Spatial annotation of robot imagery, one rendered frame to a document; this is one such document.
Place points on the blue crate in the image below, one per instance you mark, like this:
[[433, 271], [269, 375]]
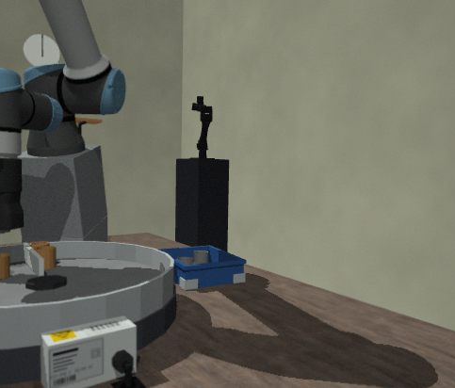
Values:
[[222, 268]]

